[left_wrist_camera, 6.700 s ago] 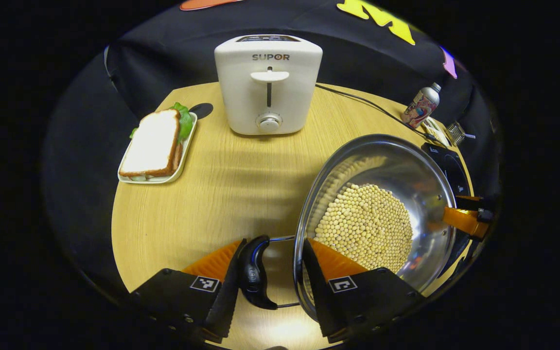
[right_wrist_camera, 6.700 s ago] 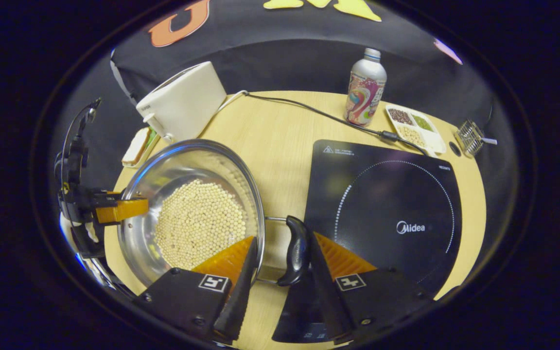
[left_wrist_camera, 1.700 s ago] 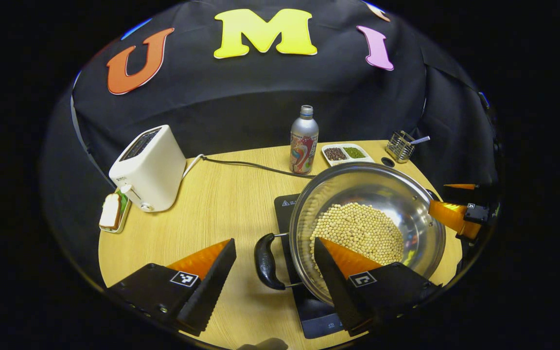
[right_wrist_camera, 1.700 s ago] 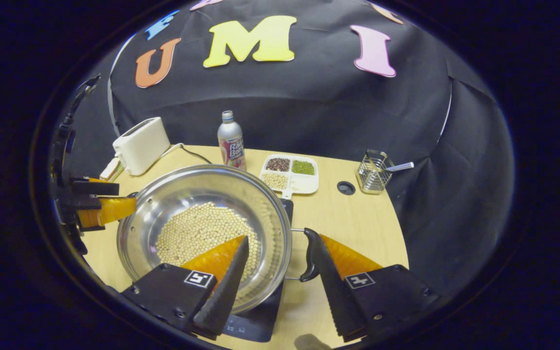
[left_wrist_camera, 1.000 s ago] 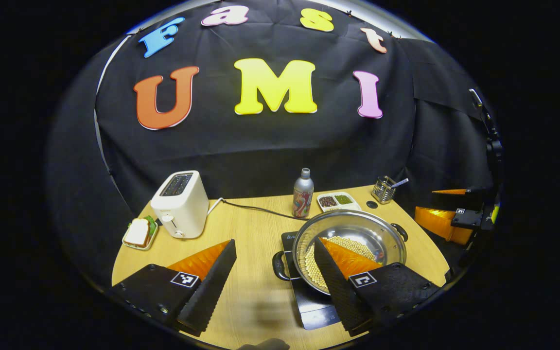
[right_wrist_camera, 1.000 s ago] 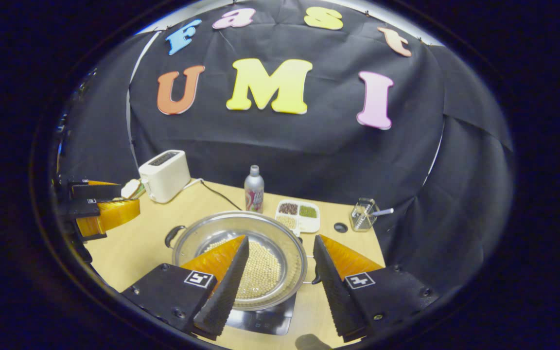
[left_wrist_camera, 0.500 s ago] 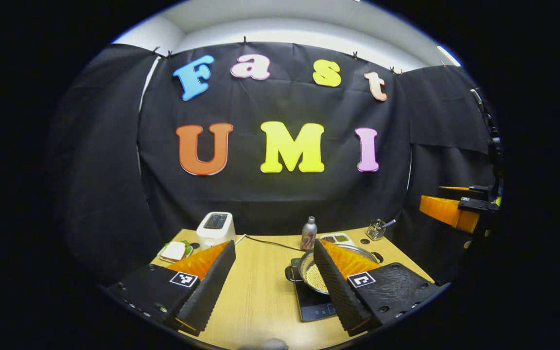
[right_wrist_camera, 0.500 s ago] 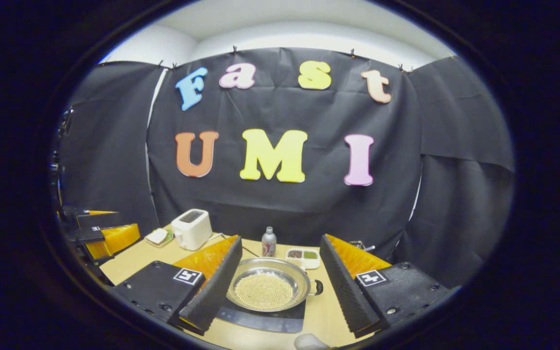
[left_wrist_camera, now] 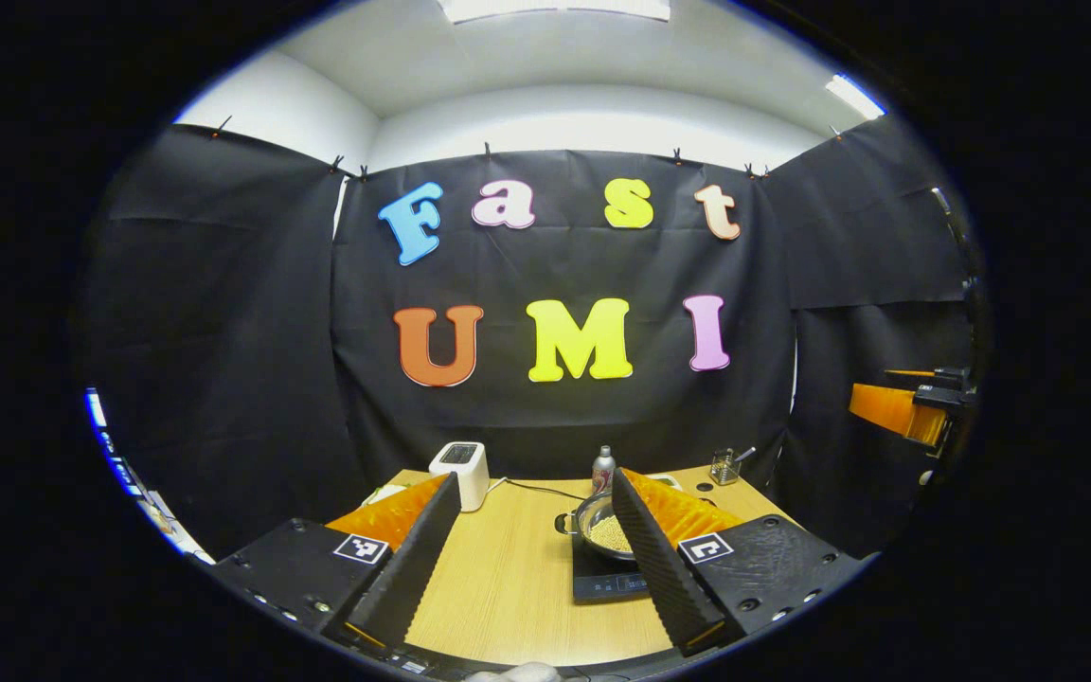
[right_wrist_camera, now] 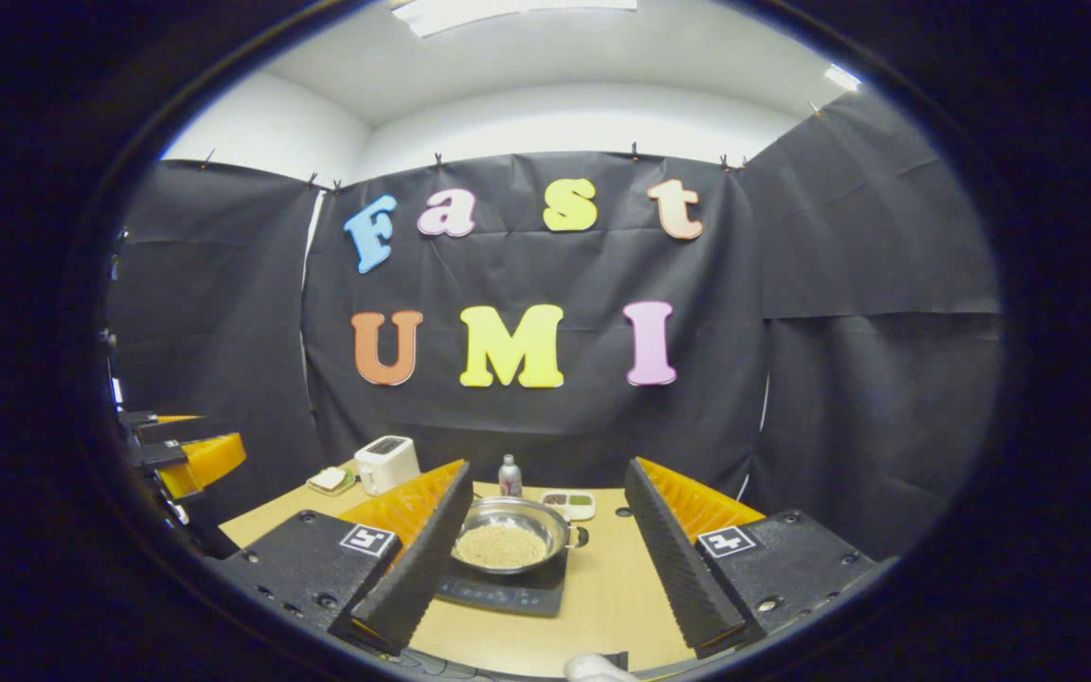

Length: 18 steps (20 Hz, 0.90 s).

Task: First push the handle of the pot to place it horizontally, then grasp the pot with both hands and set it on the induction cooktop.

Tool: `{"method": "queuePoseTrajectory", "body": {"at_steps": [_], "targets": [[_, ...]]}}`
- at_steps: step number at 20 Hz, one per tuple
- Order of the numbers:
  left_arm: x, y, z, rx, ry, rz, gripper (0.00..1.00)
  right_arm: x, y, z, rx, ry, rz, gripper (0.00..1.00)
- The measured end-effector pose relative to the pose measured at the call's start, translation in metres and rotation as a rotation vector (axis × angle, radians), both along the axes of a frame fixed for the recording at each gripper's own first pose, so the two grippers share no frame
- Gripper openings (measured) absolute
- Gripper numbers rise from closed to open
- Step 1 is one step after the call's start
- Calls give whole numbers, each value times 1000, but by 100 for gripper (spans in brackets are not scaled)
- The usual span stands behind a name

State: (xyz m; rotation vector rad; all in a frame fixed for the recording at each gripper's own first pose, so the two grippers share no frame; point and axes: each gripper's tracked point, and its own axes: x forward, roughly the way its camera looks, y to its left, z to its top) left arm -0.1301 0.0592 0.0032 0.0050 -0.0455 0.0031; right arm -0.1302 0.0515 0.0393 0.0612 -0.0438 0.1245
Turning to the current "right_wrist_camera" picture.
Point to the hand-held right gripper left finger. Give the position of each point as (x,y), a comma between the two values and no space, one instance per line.
(427,559)

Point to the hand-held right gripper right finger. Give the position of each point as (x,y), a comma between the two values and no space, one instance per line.
(673,559)

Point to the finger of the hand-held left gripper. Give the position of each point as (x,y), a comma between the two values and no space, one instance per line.
(143,421)
(205,464)

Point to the pile of soybeans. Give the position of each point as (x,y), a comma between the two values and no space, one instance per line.
(503,547)

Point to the black induction cooktop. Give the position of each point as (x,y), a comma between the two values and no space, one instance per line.
(508,597)

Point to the stainless steel pot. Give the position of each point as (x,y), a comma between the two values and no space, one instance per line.
(550,521)

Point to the white toaster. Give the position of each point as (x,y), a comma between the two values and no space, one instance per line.
(384,469)

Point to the silver bottle with colourful label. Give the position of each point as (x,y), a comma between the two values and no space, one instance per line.
(509,478)

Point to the white divided seasoning dish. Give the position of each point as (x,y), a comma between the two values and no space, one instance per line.
(569,503)

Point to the white rectangular plate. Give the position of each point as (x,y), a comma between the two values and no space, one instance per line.
(323,492)

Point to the sandwich with lettuce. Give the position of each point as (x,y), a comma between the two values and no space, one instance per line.
(329,476)

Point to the black backdrop cloth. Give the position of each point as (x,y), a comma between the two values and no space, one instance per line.
(555,426)

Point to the ceiling strip light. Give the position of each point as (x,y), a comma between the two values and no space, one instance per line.
(842,77)

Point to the large ceiling light panel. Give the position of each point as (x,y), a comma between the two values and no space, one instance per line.
(470,14)

